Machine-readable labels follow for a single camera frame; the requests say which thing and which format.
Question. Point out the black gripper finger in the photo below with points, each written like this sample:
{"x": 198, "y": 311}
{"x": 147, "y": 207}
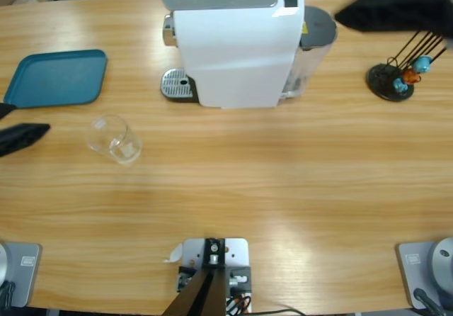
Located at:
{"x": 21, "y": 137}
{"x": 396, "y": 13}
{"x": 5, "y": 110}

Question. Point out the clear drinking glass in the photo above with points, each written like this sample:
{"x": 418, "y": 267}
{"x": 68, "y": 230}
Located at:
{"x": 120, "y": 149}

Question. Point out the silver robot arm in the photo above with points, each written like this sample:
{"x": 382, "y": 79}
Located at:
{"x": 442, "y": 259}
{"x": 3, "y": 263}

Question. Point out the light blue coffee capsule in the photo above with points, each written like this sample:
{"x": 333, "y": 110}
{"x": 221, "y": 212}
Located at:
{"x": 422, "y": 64}

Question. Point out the orange coffee capsule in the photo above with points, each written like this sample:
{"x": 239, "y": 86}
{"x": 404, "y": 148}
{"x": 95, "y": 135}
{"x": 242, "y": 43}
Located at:
{"x": 410, "y": 76}

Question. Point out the white capsule coffee machine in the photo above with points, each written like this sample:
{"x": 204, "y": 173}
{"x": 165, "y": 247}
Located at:
{"x": 233, "y": 46}

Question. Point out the teal plastic tray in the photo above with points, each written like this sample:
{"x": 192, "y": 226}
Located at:
{"x": 53, "y": 78}

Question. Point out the black capsule holder with rods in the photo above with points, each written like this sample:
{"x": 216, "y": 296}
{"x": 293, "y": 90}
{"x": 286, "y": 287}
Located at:
{"x": 380, "y": 78}

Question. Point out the clear water tank dark lid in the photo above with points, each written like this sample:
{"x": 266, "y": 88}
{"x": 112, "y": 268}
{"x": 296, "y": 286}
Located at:
{"x": 318, "y": 25}

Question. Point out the metal drip tray grate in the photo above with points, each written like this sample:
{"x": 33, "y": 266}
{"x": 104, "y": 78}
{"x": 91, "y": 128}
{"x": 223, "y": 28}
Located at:
{"x": 177, "y": 82}

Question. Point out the white paper tag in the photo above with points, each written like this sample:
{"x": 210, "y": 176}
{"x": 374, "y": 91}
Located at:
{"x": 175, "y": 254}

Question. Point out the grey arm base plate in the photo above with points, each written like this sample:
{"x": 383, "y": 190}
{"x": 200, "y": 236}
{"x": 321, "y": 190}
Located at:
{"x": 26, "y": 277}
{"x": 410, "y": 277}

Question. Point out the dark camera post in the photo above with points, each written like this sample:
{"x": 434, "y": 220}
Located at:
{"x": 201, "y": 294}

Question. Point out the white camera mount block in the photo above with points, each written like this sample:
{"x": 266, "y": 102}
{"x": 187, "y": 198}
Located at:
{"x": 235, "y": 252}

